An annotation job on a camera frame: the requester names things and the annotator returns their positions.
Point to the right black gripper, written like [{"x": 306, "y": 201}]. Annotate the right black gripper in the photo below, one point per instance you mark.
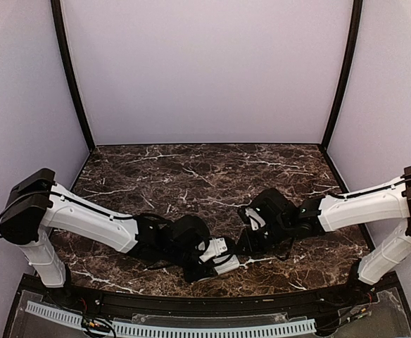
[{"x": 252, "y": 248}]

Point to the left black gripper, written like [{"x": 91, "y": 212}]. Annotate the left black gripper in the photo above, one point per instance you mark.
[{"x": 191, "y": 275}]

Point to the white remote control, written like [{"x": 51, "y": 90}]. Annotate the white remote control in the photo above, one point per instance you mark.
[{"x": 232, "y": 264}]

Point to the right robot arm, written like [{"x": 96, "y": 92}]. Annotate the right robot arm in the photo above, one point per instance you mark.
[{"x": 271, "y": 219}]

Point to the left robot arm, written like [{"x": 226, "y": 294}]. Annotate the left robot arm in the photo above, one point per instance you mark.
[{"x": 39, "y": 202}]

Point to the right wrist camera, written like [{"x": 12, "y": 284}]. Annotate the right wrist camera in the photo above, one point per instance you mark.
[{"x": 250, "y": 217}]

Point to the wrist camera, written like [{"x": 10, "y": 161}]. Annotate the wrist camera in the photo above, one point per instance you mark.
[
  {"x": 250, "y": 217},
  {"x": 216, "y": 250}
]

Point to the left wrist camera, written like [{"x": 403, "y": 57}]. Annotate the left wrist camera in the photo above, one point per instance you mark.
[{"x": 216, "y": 250}]

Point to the black front rail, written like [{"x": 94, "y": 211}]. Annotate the black front rail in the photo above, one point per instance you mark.
[{"x": 316, "y": 302}]

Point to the white slotted cable duct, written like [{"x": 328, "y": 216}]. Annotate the white slotted cable duct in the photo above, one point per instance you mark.
[{"x": 122, "y": 328}]

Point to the left black frame post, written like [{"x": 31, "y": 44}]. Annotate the left black frame post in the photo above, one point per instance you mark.
[{"x": 59, "y": 25}]

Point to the black frame post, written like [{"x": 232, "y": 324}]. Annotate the black frame post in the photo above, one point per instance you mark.
[
  {"x": 347, "y": 62},
  {"x": 59, "y": 25}
]

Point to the right black frame post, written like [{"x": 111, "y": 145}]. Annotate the right black frame post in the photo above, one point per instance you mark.
[{"x": 347, "y": 62}]

